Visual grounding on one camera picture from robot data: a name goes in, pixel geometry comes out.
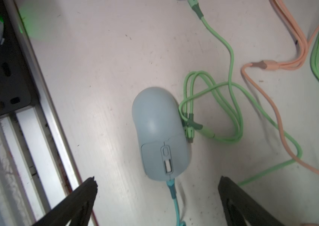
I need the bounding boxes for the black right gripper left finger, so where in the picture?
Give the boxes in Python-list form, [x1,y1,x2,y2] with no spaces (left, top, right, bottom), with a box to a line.
[33,177,98,226]

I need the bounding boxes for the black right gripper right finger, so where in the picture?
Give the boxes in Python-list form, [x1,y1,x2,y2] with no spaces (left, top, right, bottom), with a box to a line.
[218,176,283,226]

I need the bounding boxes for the light blue wireless mouse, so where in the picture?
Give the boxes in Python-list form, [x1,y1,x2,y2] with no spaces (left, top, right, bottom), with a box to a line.
[132,87,190,181]

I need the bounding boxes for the aluminium front rail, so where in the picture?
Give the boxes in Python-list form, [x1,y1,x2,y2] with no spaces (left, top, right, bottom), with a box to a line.
[0,1,85,226]

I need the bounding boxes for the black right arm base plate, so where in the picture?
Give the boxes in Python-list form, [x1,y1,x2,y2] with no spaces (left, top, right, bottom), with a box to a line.
[0,1,39,118]

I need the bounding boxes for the pink multi-head charging cable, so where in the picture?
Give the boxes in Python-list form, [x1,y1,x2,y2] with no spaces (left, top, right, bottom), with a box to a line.
[240,0,319,186]

